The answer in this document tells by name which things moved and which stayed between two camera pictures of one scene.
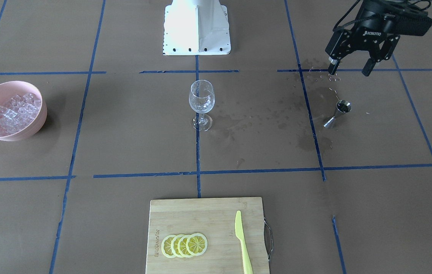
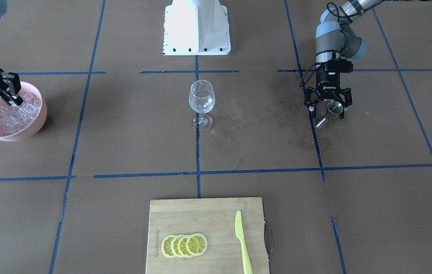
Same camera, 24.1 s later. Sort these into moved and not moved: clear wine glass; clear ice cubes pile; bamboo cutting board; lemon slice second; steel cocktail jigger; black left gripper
Moved: black left gripper; steel cocktail jigger
Not moved: lemon slice second; clear ice cubes pile; bamboo cutting board; clear wine glass
